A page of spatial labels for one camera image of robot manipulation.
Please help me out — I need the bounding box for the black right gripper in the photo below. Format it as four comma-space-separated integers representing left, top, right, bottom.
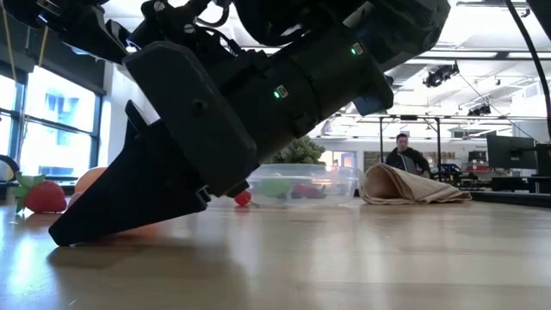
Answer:
48, 41, 259, 247

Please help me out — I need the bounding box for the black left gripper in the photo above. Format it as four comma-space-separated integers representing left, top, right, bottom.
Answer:
38, 0, 130, 65

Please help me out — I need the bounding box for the large pink yellow peach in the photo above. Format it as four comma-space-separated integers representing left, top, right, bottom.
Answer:
74, 166, 108, 195

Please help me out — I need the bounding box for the red strawberry with green leaves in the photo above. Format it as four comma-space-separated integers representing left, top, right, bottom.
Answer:
11, 172, 68, 215
294, 183, 327, 201

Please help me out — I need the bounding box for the small red cherry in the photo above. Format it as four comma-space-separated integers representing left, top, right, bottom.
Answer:
234, 189, 259, 208

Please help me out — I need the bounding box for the clear plastic tupperware container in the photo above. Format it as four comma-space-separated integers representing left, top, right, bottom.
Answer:
247, 163, 362, 207

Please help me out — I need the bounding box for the black framed window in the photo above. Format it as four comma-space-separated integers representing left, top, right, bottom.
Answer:
0, 64, 103, 184

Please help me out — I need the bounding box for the green broccoli bunch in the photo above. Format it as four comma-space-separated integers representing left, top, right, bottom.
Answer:
270, 135, 327, 165

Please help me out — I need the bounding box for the person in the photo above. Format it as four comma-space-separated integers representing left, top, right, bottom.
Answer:
384, 132, 431, 178

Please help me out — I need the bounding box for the beige folded cloth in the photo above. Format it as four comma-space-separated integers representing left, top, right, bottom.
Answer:
358, 162, 474, 206

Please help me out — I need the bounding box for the long ceiling light strip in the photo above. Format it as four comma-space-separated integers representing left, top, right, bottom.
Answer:
404, 50, 551, 60

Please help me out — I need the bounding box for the black computer monitor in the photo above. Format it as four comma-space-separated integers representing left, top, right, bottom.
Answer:
486, 134, 537, 171
536, 143, 551, 177

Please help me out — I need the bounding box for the yellow cable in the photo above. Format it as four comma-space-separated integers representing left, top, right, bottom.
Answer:
0, 0, 49, 164

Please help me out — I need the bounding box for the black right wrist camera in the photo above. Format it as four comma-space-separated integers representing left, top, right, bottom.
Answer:
128, 0, 242, 57

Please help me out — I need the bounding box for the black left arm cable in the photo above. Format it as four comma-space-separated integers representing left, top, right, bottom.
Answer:
0, 153, 21, 183

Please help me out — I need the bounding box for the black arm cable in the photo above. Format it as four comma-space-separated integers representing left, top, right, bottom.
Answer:
0, 153, 21, 183
502, 0, 551, 143

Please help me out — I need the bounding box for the black metal rack frame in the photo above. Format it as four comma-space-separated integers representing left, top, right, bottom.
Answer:
377, 115, 443, 164

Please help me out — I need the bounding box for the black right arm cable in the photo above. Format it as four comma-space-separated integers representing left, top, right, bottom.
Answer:
502, 0, 551, 143

